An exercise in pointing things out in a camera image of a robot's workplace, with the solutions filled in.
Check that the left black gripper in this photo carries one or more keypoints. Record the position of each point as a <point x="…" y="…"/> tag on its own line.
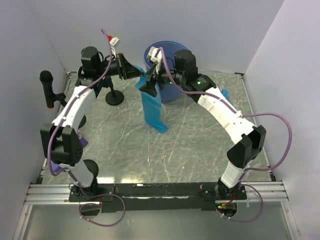
<point x="124" y="68"/>

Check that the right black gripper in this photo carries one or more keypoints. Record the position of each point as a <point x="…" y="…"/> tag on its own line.
<point x="149" y="87"/>

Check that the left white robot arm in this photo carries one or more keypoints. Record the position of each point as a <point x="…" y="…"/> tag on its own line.
<point x="61" y="144"/>

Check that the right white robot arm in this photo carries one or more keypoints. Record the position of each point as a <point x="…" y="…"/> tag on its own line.
<point x="248" y="139"/>

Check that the blue trash bag roll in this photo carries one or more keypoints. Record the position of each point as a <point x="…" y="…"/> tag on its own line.
<point x="225" y="93"/>

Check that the beige microphone on stand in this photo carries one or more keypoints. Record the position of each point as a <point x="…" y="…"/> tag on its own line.
<point x="113" y="97"/>

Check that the black microphone on stand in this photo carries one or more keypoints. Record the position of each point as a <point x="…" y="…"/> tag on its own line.
<point x="46" y="80"/>

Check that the purple clear box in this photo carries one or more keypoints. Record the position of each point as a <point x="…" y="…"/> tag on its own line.
<point x="82" y="140"/>

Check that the purple microphone on stand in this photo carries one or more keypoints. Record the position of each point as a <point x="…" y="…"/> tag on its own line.
<point x="90" y="164"/>

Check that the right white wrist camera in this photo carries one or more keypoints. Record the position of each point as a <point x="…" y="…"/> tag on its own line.
<point x="155" y="57"/>

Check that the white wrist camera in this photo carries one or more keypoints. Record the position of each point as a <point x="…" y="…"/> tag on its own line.
<point x="114" y="42"/>
<point x="155" y="57"/>

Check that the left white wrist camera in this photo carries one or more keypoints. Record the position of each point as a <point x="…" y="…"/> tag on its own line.
<point x="114" y="42"/>

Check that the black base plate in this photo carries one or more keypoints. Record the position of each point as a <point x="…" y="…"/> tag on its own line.
<point x="115" y="197"/>

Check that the aluminium rail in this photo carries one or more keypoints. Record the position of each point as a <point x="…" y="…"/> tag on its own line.
<point x="59" y="194"/>

